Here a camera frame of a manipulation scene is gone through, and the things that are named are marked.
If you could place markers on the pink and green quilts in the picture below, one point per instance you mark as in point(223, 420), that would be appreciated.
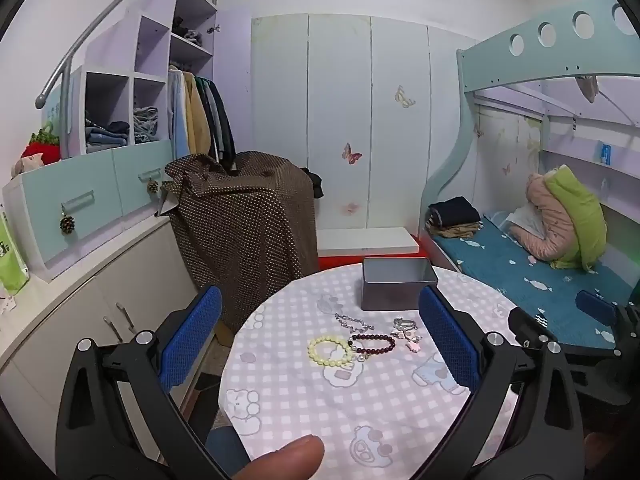
point(580, 210)

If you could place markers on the green hanging garment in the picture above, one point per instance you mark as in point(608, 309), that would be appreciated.
point(207, 105)

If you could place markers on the black garment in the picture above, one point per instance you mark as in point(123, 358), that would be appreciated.
point(315, 185)

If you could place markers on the grey metal tin box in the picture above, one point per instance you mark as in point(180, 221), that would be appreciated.
point(400, 290)

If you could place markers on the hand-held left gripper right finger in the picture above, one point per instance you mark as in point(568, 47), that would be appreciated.
point(447, 335)

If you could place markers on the white lower cabinet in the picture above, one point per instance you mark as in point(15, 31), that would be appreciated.
point(75, 310)

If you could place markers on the green bag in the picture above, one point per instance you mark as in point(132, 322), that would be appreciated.
point(12, 260)

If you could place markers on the pink butterfly sticker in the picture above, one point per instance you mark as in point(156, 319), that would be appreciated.
point(351, 154)

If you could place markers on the red plush toy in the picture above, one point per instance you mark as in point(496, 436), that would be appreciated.
point(42, 152)

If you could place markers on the folded tan clothes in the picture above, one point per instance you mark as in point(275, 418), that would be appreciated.
point(450, 231)

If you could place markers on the red ottoman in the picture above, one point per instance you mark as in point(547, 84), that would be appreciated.
point(340, 262)

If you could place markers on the brown dotted cloth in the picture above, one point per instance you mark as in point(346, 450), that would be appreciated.
point(240, 230)

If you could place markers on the folded blue clothes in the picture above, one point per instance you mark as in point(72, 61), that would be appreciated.
point(107, 137)

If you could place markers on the blue printed bed sheet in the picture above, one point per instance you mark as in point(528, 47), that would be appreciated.
point(500, 260)

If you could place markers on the white pillow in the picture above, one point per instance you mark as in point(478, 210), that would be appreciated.
point(520, 220)

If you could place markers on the pink padded jacket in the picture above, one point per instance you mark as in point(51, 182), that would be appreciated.
point(545, 220)

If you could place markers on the teal drawer cabinet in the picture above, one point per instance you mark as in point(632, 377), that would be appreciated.
point(60, 185)

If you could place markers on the dark hanging jacket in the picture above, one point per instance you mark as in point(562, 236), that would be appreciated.
point(222, 125)

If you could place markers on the white wardrobe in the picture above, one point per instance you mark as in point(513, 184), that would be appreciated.
point(340, 85)

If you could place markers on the teal bunk bed frame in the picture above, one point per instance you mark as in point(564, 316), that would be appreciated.
point(500, 55)

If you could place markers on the small blue box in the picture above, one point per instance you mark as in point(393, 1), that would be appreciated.
point(606, 154)

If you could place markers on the round table with checked cloth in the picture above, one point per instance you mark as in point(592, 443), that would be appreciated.
point(300, 400)

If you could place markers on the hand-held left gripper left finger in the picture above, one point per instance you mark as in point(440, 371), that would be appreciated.
point(192, 335)

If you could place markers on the grey metal handrail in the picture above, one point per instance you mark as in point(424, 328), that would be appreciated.
point(41, 97)

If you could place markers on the yellow butterfly sticker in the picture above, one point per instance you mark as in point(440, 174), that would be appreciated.
point(404, 97)

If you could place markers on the purple shelf unit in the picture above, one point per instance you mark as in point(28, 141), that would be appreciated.
point(150, 45)

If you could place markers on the beige plush toy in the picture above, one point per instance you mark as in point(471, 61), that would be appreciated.
point(25, 165)

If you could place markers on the light blue hanging shirt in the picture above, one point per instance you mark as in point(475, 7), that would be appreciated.
point(177, 115)

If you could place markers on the tan hanging coat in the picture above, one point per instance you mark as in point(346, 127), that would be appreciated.
point(196, 115)

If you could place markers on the grey clothes pile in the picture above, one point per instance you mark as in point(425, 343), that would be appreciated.
point(189, 32)

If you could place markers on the folded dark clothes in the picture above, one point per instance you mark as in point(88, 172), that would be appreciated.
point(452, 210)

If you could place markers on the pinecone ornament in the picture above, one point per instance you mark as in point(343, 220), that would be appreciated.
point(153, 187)
point(67, 225)

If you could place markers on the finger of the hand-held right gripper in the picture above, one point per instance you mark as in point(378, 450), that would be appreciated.
point(595, 307)
point(530, 330)

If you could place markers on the white board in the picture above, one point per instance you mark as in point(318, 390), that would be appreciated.
point(365, 242)

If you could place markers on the person's left hand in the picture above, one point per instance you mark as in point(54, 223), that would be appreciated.
point(285, 460)

